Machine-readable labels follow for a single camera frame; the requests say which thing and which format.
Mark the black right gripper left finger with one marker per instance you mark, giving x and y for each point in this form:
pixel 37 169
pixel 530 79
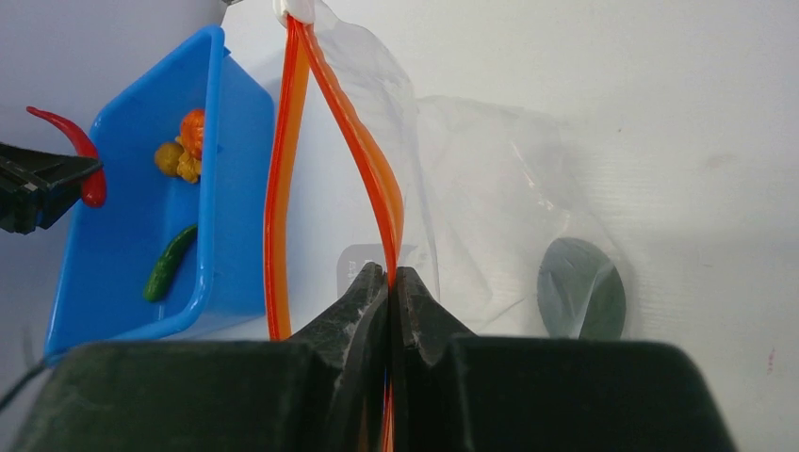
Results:
pixel 319 390

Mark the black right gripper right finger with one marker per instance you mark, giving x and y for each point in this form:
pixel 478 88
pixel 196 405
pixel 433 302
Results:
pixel 457 391

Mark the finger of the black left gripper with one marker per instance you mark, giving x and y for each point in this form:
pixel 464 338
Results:
pixel 38 188

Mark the red toy chili pepper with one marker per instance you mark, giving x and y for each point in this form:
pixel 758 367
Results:
pixel 93 189

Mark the round brown fried ball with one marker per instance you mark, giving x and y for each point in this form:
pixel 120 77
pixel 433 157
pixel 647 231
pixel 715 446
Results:
pixel 167 157

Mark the green toy avocado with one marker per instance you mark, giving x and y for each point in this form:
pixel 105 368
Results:
pixel 580 293

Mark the orange toy pumpkin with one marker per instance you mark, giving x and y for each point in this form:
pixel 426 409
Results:
pixel 192 133

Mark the yellow fried food piece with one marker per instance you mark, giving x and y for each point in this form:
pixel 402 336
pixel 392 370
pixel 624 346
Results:
pixel 189 168

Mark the green toy chili pepper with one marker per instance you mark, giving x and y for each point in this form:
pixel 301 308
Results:
pixel 164 272

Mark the blue plastic bin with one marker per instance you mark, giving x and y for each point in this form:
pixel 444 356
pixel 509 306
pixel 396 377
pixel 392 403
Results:
pixel 111 250

